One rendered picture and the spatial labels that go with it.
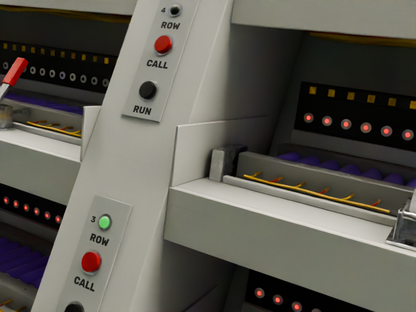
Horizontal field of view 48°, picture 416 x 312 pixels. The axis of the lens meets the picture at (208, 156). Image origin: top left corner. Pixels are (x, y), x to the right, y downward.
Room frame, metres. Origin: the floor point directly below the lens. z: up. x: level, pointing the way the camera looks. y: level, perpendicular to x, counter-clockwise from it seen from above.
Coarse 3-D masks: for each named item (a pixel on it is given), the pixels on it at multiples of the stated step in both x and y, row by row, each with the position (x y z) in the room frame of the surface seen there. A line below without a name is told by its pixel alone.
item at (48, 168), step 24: (72, 96) 0.66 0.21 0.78; (96, 96) 0.64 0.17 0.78; (96, 120) 0.42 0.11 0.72; (0, 144) 0.47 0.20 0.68; (24, 144) 0.46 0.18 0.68; (48, 144) 0.48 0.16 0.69; (72, 144) 0.49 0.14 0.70; (0, 168) 0.48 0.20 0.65; (24, 168) 0.46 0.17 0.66; (48, 168) 0.45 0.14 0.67; (72, 168) 0.43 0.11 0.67; (48, 192) 0.45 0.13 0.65
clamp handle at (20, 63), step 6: (18, 60) 0.52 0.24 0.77; (24, 60) 0.52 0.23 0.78; (12, 66) 0.52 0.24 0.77; (18, 66) 0.52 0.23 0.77; (24, 66) 0.52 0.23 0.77; (12, 72) 0.52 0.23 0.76; (18, 72) 0.52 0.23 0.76; (6, 78) 0.52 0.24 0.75; (12, 78) 0.51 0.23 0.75; (18, 78) 0.52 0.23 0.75; (6, 84) 0.52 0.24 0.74; (12, 84) 0.52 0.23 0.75; (0, 90) 0.51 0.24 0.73; (6, 90) 0.51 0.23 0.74; (0, 96) 0.51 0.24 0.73; (0, 102) 0.51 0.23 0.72
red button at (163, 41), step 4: (164, 36) 0.40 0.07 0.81; (156, 40) 0.40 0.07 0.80; (160, 40) 0.40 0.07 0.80; (164, 40) 0.39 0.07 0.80; (168, 40) 0.39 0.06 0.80; (156, 44) 0.40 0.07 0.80; (160, 44) 0.40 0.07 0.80; (164, 44) 0.39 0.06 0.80; (168, 44) 0.39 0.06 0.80; (156, 48) 0.40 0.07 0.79; (160, 48) 0.40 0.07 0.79; (164, 48) 0.39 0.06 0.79; (168, 48) 0.39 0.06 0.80; (160, 52) 0.40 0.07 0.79; (164, 52) 0.40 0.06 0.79
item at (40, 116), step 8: (8, 104) 0.57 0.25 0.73; (16, 104) 0.56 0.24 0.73; (24, 104) 0.56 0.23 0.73; (32, 104) 0.57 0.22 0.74; (32, 112) 0.55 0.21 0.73; (40, 112) 0.54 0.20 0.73; (48, 112) 0.54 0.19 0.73; (56, 112) 0.53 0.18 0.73; (64, 112) 0.54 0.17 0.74; (16, 120) 0.57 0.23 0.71; (24, 120) 0.56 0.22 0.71; (32, 120) 0.55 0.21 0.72; (40, 120) 0.55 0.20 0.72; (48, 120) 0.54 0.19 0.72; (56, 120) 0.53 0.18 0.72; (64, 120) 0.53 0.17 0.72; (72, 120) 0.52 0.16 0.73; (80, 120) 0.51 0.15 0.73; (48, 128) 0.52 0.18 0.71; (56, 128) 0.53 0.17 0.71; (64, 128) 0.51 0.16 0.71; (72, 128) 0.52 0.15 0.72; (80, 128) 0.52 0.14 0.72; (80, 136) 0.49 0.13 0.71
